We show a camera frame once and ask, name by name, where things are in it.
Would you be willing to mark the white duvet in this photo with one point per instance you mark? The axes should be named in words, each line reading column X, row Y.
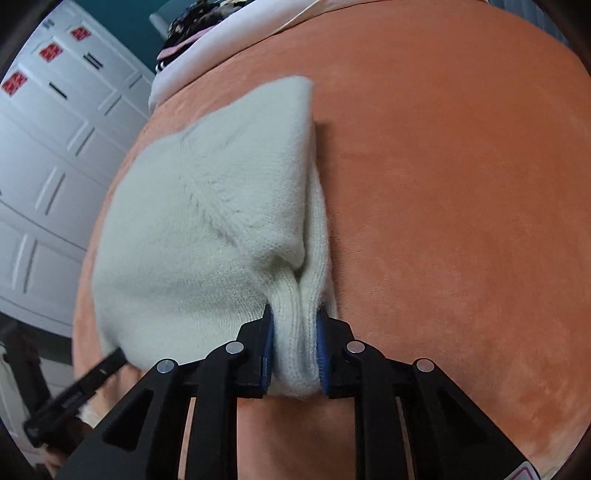
column 194, row 74

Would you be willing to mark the red paper cutout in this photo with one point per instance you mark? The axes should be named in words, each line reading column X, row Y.
column 14, row 83
column 80, row 33
column 51, row 51

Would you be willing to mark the pink garment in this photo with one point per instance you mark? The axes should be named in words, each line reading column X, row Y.
column 184, row 42

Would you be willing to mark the cream knit cardigan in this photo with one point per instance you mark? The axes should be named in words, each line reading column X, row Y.
column 207, row 207

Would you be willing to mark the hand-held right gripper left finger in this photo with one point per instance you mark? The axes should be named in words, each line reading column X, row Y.
column 269, row 341

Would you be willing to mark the black white striped garment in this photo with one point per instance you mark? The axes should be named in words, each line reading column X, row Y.
column 162, row 64

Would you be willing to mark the white wardrobe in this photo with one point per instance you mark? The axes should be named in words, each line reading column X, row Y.
column 69, row 161

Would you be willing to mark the dark floral garment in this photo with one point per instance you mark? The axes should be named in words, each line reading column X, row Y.
column 184, row 21

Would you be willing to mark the orange plush blanket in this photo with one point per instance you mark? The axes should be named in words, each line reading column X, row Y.
column 438, row 207

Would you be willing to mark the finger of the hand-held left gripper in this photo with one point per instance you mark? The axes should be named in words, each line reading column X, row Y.
column 74, row 397

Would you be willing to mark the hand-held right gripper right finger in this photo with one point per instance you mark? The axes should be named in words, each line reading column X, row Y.
column 323, row 364

